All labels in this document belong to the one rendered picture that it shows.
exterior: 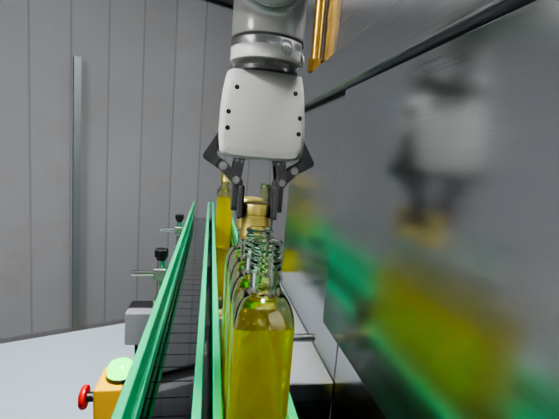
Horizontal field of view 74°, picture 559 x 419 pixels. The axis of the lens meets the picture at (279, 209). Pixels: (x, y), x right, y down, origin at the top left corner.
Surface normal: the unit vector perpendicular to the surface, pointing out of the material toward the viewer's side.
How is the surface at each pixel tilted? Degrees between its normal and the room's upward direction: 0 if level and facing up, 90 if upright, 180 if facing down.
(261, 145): 98
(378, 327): 90
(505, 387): 90
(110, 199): 90
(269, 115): 92
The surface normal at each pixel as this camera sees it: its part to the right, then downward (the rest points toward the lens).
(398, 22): -0.98, -0.05
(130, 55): 0.55, 0.15
